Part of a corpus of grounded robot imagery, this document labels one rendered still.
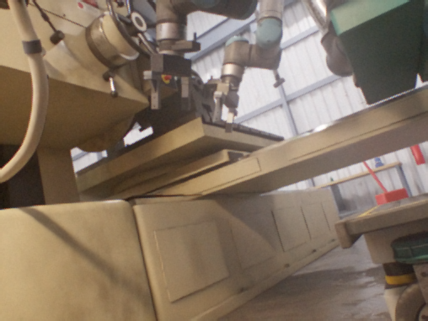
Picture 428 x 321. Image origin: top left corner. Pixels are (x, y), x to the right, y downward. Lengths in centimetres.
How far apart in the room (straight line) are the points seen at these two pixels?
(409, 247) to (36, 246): 101
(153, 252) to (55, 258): 46
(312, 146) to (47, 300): 123
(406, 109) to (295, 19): 822
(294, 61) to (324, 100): 127
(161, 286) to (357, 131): 106
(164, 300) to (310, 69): 810
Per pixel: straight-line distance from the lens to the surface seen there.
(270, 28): 132
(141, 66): 183
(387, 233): 92
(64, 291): 127
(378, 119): 168
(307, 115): 901
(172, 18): 108
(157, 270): 156
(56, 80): 148
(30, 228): 125
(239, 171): 186
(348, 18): 79
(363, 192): 858
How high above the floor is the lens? 35
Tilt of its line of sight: 12 degrees up
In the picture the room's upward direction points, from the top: 15 degrees counter-clockwise
